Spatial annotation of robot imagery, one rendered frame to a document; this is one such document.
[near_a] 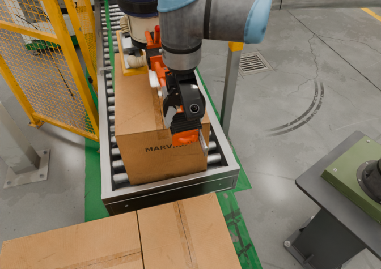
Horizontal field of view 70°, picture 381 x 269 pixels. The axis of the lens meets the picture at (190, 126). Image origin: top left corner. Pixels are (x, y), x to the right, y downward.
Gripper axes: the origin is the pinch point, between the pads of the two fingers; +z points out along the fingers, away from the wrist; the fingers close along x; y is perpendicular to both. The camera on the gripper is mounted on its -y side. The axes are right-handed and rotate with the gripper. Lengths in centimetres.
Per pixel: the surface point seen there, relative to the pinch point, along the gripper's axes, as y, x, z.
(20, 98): 140, 103, 90
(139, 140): 24.5, 14.1, 32.6
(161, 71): 23.7, 2.4, -1.7
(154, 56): 30.7, 3.4, -3.3
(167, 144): 23.8, 2.6, 37.5
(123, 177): 31, 26, 68
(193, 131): -4.7, -1.2, -1.9
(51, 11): 94, 45, 5
